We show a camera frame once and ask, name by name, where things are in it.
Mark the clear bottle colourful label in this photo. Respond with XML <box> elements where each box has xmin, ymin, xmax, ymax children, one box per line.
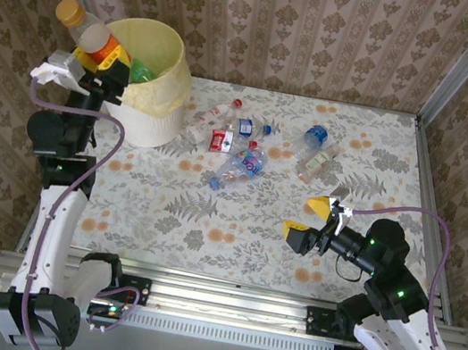
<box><xmin>207</xmin><ymin>142</ymin><xmax>271</xmax><ymax>199</ymax></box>

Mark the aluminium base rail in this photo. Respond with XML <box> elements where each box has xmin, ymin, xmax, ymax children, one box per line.
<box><xmin>0</xmin><ymin>233</ymin><xmax>468</xmax><ymax>350</ymax></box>

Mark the thin black wire loop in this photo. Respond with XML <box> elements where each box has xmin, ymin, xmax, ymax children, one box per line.
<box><xmin>331</xmin><ymin>254</ymin><xmax>365</xmax><ymax>283</ymax></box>

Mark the clear bottle red print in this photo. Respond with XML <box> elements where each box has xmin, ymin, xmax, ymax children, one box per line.
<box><xmin>183</xmin><ymin>89</ymin><xmax>247</xmax><ymax>152</ymax></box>

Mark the clear bottle blue white label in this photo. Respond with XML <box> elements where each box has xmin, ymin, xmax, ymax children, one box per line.
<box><xmin>222</xmin><ymin>113</ymin><xmax>274</xmax><ymax>142</ymax></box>

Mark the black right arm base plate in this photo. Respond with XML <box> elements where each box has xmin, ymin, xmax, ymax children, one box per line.
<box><xmin>301</xmin><ymin>304</ymin><xmax>355</xmax><ymax>342</ymax></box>

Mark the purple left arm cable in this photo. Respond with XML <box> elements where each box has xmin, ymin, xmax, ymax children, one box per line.
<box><xmin>0</xmin><ymin>75</ymin><xmax>174</xmax><ymax>350</ymax></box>

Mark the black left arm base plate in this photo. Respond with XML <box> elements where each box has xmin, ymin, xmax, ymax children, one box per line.
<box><xmin>94</xmin><ymin>269</ymin><xmax>153</xmax><ymax>307</ymax></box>

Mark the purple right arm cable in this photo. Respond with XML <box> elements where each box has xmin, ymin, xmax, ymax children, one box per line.
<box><xmin>326</xmin><ymin>196</ymin><xmax>468</xmax><ymax>350</ymax></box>

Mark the orange label bottle brown cap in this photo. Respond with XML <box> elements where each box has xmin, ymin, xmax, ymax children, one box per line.
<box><xmin>47</xmin><ymin>0</ymin><xmax>133</xmax><ymax>71</ymax></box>

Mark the floral table cover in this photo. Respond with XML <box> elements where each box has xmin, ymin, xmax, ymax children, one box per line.
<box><xmin>65</xmin><ymin>59</ymin><xmax>466</xmax><ymax>321</ymax></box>

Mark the short bottle blue label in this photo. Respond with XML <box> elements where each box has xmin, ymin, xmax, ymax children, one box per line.
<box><xmin>294</xmin><ymin>121</ymin><xmax>332</xmax><ymax>161</ymax></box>

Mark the black controller box green light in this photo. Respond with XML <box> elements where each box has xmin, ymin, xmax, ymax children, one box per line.
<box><xmin>85</xmin><ymin>299</ymin><xmax>125</xmax><ymax>324</ymax></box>

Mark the yellow plastic bin liner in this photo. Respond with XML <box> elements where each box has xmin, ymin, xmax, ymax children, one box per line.
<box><xmin>91</xmin><ymin>11</ymin><xmax>205</xmax><ymax>125</ymax></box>

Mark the grey slotted cable duct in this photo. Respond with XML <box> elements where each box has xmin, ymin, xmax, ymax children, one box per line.
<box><xmin>81</xmin><ymin>297</ymin><xmax>339</xmax><ymax>350</ymax></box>

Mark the white plastic waste bin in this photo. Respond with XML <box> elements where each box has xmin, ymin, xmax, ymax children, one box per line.
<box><xmin>97</xmin><ymin>87</ymin><xmax>189</xmax><ymax>155</ymax></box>

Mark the clear bottle green white label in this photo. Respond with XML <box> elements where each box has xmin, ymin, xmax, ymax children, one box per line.
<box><xmin>296</xmin><ymin>137</ymin><xmax>341</xmax><ymax>188</ymax></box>

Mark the aluminium table side rail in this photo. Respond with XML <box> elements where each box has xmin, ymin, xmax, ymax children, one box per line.
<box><xmin>16</xmin><ymin>205</ymin><xmax>42</xmax><ymax>252</ymax></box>
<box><xmin>380</xmin><ymin>115</ymin><xmax>468</xmax><ymax>326</ymax></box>

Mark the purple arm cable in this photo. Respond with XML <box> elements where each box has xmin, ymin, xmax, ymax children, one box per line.
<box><xmin>0</xmin><ymin>75</ymin><xmax>174</xmax><ymax>350</ymax></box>
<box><xmin>326</xmin><ymin>196</ymin><xmax>468</xmax><ymax>350</ymax></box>

